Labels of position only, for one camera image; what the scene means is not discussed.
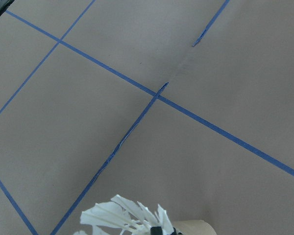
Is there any white feather shuttlecock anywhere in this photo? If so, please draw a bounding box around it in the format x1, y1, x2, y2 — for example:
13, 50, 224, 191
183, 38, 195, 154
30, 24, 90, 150
73, 194, 185, 235

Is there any brown cardboard tube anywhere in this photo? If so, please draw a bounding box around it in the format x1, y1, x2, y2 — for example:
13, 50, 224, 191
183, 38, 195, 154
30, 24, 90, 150
172, 219, 217, 235

